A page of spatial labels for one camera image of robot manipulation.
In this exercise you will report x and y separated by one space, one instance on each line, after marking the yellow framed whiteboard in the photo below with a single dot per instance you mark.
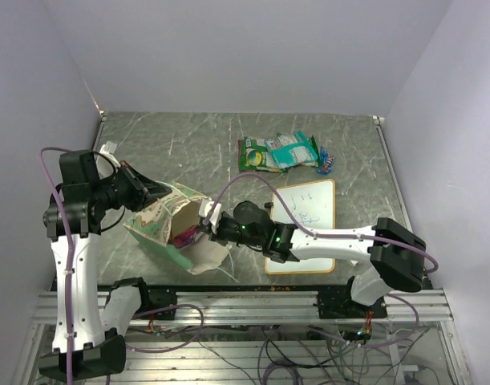
313 205

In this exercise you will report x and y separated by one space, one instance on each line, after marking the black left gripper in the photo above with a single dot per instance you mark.
143 189

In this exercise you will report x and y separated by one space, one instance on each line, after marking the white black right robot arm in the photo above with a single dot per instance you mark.
394 254

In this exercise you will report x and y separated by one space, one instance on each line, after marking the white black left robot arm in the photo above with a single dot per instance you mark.
89 340

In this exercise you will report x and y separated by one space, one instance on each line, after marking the green white paper bag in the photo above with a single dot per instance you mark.
153 226

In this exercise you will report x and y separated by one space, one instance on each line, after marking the pink fruit candy bag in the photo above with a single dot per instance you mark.
185 238

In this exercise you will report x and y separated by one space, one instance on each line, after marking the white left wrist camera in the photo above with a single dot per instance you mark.
105 159

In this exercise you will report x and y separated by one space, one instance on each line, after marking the aluminium mounting rail frame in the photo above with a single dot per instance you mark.
290 334

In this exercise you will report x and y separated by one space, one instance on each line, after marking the teal snack packet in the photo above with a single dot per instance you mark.
292 150

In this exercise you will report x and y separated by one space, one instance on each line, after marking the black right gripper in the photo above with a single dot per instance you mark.
217 236

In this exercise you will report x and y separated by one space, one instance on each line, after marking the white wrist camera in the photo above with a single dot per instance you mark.
105 159
210 214

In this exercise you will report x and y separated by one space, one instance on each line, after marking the blue M&M's packet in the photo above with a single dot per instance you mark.
327 162

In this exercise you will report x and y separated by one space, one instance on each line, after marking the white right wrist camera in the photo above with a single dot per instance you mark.
210 214

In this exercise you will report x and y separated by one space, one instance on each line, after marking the green yellow chips bag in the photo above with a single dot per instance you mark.
253 144

